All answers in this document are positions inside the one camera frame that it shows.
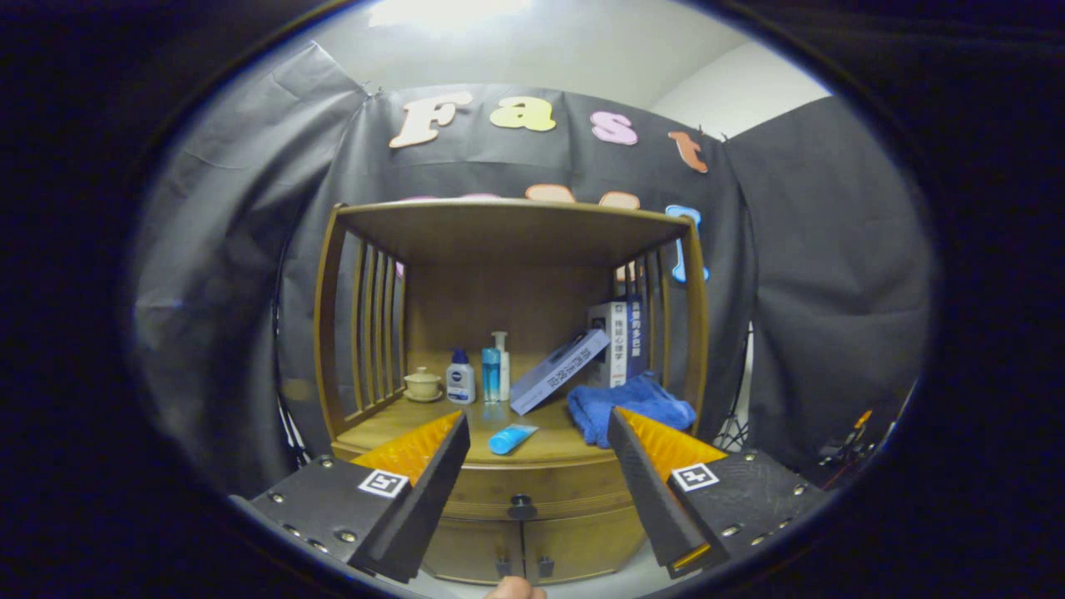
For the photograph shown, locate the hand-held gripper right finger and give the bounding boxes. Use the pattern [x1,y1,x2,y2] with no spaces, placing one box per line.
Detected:
[606,406,829,582]

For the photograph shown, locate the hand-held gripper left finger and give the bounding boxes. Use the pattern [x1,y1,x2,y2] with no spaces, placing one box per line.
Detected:
[229,409,471,585]

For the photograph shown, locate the blue white tube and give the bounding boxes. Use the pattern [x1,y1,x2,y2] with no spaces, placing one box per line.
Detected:
[488,423,539,456]

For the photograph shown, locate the wooden cabinet door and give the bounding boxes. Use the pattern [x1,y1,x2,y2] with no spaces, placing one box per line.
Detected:
[523,503,650,583]
[420,520,525,585]

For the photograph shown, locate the wooden countertop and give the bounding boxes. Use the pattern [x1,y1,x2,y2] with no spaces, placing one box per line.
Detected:
[333,391,700,467]

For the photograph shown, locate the wooden cabinet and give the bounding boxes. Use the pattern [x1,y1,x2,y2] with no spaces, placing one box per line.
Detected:
[313,197,710,587]

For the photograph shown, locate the black light stand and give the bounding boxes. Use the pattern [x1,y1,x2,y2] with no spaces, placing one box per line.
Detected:
[714,324,754,454]
[279,399,313,467]

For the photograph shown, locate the blue towel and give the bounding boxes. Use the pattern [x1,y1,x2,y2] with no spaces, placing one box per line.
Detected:
[567,371,696,448]

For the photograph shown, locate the cream lidded teacup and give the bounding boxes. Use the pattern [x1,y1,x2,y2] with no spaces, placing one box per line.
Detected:
[404,366,443,403]

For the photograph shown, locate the white bottle blue cap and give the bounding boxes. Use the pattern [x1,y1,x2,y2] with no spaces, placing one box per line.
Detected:
[445,349,477,405]

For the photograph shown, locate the lavender book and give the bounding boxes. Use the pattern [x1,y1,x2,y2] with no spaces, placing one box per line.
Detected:
[509,329,612,416]

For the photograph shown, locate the white pump bottle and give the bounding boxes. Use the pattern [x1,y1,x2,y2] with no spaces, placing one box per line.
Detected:
[491,331,511,402]

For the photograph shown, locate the white book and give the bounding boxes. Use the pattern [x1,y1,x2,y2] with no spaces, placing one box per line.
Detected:
[587,301,633,389]

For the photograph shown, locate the dark blue book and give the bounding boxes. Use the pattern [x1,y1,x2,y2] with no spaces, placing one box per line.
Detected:
[628,295,648,379]

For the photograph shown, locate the black orange device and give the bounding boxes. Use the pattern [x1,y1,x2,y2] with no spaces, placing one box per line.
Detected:
[820,408,874,467]

